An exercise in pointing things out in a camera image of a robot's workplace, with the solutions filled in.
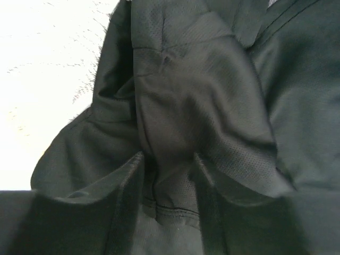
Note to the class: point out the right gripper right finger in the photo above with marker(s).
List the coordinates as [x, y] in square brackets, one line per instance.
[237, 220]

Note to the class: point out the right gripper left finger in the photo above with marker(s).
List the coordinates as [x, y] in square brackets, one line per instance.
[99, 219]

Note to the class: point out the black t shirt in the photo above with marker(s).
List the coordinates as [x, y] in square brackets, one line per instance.
[250, 86]

